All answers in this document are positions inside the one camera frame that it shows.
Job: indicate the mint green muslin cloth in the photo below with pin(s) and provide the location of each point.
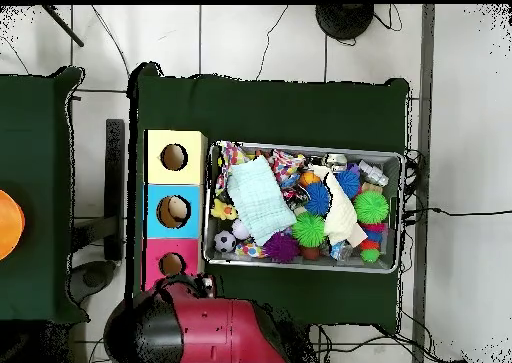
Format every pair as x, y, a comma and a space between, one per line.
260, 199

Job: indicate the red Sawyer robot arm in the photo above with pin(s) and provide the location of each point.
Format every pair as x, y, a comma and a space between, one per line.
208, 331

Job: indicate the wooden three-hole box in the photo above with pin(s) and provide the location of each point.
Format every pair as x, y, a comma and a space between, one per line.
194, 227

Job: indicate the small soccer ball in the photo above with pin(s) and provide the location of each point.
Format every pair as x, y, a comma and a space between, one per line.
224, 242

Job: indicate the purple spiky ball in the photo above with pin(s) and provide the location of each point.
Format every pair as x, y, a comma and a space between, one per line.
281, 248

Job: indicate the grey oval floor object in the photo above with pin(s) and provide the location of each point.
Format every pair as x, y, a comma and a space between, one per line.
94, 278

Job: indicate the green spiky ball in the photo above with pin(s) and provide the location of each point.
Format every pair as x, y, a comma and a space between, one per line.
371, 207
308, 229

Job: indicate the polka dot cloth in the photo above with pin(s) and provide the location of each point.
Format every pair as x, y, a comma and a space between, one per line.
286, 165
230, 157

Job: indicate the blue spiky ball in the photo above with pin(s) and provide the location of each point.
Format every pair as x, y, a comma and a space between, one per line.
348, 182
317, 199

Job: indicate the cream muslin cloth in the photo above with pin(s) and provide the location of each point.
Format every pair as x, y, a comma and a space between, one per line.
340, 215

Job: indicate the black upright stand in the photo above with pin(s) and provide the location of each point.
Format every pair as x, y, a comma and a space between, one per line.
114, 159

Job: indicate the dark green table cloth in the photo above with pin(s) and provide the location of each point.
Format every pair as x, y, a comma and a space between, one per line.
260, 107
32, 139

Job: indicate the orange round object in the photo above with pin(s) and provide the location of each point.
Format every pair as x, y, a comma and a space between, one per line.
10, 223

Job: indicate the black tripod leg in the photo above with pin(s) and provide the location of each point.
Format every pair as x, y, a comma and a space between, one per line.
64, 26

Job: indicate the black round stand base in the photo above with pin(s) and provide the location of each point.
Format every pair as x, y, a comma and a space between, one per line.
344, 21

